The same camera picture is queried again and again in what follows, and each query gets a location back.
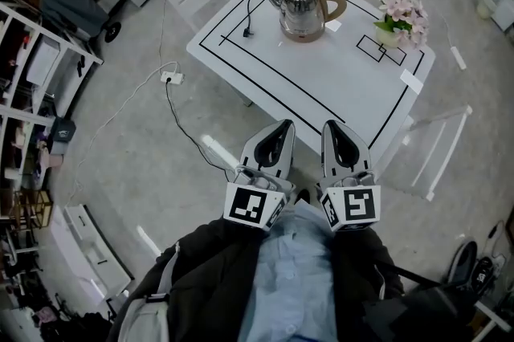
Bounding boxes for person's dark jacket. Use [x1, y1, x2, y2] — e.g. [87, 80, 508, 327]
[108, 211, 406, 342]

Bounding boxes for person's left forearm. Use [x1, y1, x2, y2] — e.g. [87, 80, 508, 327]
[172, 216, 268, 293]

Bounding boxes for black shoe with white print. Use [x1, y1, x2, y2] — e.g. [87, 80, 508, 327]
[471, 256, 499, 295]

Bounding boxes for person's right forearm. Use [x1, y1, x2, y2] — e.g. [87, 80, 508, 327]
[331, 226, 405, 297]

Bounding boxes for pink flowers in pale pot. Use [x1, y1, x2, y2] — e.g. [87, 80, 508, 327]
[373, 0, 430, 51]

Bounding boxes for steel electric kettle beige handle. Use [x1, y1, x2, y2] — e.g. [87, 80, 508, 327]
[261, 0, 349, 35]

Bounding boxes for grey garment on stand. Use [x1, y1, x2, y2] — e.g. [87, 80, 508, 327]
[39, 0, 122, 44]

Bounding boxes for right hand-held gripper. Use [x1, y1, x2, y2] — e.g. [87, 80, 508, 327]
[316, 118, 382, 233]

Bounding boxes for grey shoulder bag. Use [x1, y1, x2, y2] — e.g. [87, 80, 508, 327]
[116, 243, 182, 342]

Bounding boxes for black power cord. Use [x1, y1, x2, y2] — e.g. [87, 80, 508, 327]
[242, 0, 287, 39]

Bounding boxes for dark oval shoe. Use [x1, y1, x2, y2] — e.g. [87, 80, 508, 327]
[445, 238, 479, 285]

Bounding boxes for person's blue shirt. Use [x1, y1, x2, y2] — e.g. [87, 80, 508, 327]
[236, 199, 337, 342]

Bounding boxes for white furniture panel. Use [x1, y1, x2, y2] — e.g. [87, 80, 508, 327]
[47, 203, 136, 303]

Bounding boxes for pale translucent jug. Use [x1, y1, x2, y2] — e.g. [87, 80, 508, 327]
[476, 0, 499, 20]

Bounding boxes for black floor cable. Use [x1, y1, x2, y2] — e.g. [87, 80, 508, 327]
[164, 82, 246, 177]

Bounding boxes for white power strip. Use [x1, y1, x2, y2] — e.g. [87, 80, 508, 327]
[159, 71, 185, 86]
[450, 46, 468, 71]

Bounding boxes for dark grey pouch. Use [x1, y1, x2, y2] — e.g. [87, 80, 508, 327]
[47, 116, 77, 145]

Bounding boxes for white shelf rack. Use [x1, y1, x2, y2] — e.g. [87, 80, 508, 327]
[0, 1, 105, 213]

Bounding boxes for black shoulder bag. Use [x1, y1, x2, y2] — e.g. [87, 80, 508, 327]
[361, 262, 483, 342]

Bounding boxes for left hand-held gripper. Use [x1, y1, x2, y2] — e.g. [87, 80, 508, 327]
[222, 118, 298, 231]

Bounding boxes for white floor cable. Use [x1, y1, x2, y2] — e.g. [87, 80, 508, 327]
[63, 61, 180, 209]
[405, 0, 457, 51]

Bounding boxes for white water dispenser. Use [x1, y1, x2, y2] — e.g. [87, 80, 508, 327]
[492, 0, 514, 32]

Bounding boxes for brass wire frame box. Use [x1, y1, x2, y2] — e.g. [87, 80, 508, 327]
[14, 189, 55, 231]

